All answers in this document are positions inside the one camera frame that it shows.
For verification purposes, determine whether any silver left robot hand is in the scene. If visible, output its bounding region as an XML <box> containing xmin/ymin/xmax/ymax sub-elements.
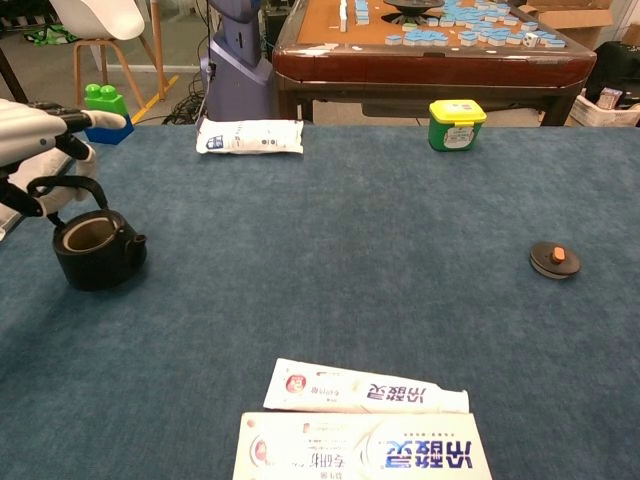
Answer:
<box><xmin>0</xmin><ymin>98</ymin><xmax>127</xmax><ymax>219</ymax></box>

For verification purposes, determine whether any small black teapot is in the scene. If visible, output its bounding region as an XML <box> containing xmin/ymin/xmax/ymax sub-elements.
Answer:
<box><xmin>25</xmin><ymin>175</ymin><xmax>149</xmax><ymax>292</ymax></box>

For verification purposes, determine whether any black lid with orange knob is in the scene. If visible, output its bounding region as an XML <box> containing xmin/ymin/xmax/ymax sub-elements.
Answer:
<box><xmin>528</xmin><ymin>240</ymin><xmax>583</xmax><ymax>280</ymax></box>

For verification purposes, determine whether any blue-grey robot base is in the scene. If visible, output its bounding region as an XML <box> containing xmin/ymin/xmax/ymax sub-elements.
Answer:
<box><xmin>199</xmin><ymin>0</ymin><xmax>275</xmax><ymax>122</ymax></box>

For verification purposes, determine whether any green container with yellow lid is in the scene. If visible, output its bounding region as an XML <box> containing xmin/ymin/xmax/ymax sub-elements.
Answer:
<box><xmin>427</xmin><ymin>98</ymin><xmax>488</xmax><ymax>153</ymax></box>

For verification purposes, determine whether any dark furniture leg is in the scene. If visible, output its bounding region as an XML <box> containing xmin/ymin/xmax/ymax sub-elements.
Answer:
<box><xmin>0</xmin><ymin>47</ymin><xmax>30</xmax><ymax>104</ymax></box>

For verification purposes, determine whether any green toy building block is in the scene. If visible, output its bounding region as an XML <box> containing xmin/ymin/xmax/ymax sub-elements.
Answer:
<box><xmin>83</xmin><ymin>83</ymin><xmax>130</xmax><ymax>119</ymax></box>

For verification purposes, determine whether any grey plastic bag package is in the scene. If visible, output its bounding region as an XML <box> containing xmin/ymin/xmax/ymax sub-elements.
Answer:
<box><xmin>0</xmin><ymin>147</ymin><xmax>86</xmax><ymax>242</ymax></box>

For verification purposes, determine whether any green cloth bag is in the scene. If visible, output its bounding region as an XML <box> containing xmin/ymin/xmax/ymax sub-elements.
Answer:
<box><xmin>23</xmin><ymin>23</ymin><xmax>79</xmax><ymax>47</ymax></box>

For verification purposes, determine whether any white chair with wooden legs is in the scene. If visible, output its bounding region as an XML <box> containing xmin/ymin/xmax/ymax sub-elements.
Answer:
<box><xmin>48</xmin><ymin>0</ymin><xmax>167</xmax><ymax>110</ymax></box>

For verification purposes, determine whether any white blue printed pouch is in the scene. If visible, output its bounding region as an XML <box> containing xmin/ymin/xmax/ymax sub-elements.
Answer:
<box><xmin>195</xmin><ymin>117</ymin><xmax>305</xmax><ymax>156</ymax></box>

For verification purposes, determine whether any blue table cloth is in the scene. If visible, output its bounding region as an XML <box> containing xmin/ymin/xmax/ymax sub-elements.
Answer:
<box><xmin>0</xmin><ymin>123</ymin><xmax>640</xmax><ymax>480</ymax></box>

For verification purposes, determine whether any brown mahjong table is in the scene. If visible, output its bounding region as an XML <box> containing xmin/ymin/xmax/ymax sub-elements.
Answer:
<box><xmin>272</xmin><ymin>0</ymin><xmax>598</xmax><ymax>127</ymax></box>

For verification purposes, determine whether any black round table dish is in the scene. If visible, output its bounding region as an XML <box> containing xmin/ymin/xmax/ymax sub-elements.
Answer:
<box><xmin>382</xmin><ymin>0</ymin><xmax>446</xmax><ymax>25</ymax></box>

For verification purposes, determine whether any white toothpaste tube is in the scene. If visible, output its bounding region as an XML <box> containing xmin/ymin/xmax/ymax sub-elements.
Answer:
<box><xmin>262</xmin><ymin>357</ymin><xmax>471</xmax><ymax>415</ymax></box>

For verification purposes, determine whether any white toothpaste box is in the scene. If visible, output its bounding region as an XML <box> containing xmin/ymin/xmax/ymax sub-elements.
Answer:
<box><xmin>231</xmin><ymin>411</ymin><xmax>494</xmax><ymax>480</ymax></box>

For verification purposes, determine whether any brown cardboard box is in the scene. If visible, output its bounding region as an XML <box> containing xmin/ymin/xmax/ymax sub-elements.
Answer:
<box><xmin>517</xmin><ymin>0</ymin><xmax>626</xmax><ymax>51</ymax></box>

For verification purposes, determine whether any white storage basket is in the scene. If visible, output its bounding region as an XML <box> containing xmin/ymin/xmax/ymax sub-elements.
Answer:
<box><xmin>569</xmin><ymin>88</ymin><xmax>640</xmax><ymax>129</ymax></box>

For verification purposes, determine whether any black bag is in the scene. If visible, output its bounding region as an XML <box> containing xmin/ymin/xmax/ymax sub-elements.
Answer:
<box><xmin>584</xmin><ymin>40</ymin><xmax>640</xmax><ymax>109</ymax></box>

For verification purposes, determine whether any black floor cable bundle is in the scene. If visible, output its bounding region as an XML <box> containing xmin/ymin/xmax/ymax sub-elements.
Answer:
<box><xmin>162</xmin><ymin>87</ymin><xmax>207</xmax><ymax>126</ymax></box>

